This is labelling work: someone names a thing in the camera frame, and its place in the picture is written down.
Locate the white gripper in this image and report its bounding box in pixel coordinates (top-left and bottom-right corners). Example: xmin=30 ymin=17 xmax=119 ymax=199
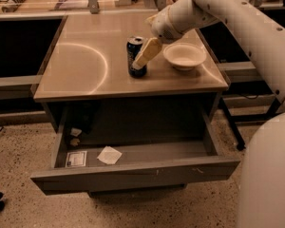
xmin=132 ymin=5 xmax=183 ymax=70

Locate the blue pepsi can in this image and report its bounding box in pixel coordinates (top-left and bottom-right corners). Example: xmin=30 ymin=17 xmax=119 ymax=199
xmin=126 ymin=36 xmax=147 ymax=78

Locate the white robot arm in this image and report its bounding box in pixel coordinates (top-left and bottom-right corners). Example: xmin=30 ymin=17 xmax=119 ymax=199
xmin=133 ymin=0 xmax=285 ymax=228

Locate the grey cabinet with tan top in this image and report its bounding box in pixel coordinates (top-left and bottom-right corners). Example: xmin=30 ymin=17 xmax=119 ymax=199
xmin=34 ymin=11 xmax=229 ymax=128

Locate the open grey top drawer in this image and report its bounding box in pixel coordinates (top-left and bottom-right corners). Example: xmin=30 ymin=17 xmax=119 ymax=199
xmin=31 ymin=104 xmax=239 ymax=194

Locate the white bowl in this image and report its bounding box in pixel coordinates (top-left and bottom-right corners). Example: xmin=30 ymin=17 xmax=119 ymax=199
xmin=163 ymin=43 xmax=206 ymax=71

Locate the flat booklet on shelf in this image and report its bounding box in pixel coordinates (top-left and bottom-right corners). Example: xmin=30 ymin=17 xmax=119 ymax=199
xmin=54 ymin=0 xmax=88 ymax=10

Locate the white paper square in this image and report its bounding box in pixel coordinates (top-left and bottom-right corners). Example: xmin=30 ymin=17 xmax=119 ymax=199
xmin=97 ymin=146 xmax=122 ymax=164

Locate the small crumpled tan scrap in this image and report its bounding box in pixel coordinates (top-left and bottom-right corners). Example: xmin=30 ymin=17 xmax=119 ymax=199
xmin=70 ymin=138 xmax=80 ymax=146

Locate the black table leg with caster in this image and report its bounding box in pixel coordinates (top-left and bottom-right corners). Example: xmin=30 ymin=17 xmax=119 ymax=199
xmin=218 ymin=98 xmax=245 ymax=151

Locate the white label card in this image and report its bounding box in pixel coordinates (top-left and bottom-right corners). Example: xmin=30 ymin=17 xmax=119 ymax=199
xmin=66 ymin=151 xmax=87 ymax=167

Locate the black coiled tool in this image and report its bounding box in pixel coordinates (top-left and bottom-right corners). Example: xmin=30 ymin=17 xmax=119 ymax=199
xmin=2 ymin=0 xmax=27 ymax=12

